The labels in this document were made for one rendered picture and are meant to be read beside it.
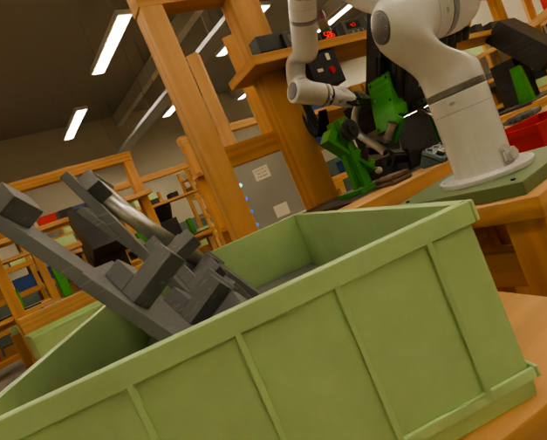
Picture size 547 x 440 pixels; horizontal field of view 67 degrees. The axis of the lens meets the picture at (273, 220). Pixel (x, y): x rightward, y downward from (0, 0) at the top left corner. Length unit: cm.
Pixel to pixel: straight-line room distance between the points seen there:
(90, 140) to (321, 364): 1167
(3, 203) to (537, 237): 77
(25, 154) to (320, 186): 1019
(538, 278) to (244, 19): 150
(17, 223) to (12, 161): 1108
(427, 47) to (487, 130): 20
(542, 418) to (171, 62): 156
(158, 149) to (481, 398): 1210
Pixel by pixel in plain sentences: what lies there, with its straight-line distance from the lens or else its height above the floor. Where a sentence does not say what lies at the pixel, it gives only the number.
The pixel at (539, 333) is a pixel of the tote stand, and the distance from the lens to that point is 51.
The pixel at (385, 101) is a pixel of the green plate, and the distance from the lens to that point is 170.
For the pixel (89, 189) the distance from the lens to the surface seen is 57.
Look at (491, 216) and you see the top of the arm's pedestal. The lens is 85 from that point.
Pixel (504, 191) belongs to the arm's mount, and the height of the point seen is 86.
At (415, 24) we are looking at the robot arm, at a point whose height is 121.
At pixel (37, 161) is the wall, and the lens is 1154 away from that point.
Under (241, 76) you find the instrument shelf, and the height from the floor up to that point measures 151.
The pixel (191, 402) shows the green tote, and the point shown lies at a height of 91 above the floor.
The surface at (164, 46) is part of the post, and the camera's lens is 173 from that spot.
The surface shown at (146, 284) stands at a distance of 40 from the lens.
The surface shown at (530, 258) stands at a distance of 86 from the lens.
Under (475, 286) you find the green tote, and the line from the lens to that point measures 37.
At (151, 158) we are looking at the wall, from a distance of 1218.
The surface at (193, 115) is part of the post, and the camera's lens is 164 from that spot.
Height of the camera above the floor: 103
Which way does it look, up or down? 4 degrees down
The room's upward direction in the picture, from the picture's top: 23 degrees counter-clockwise
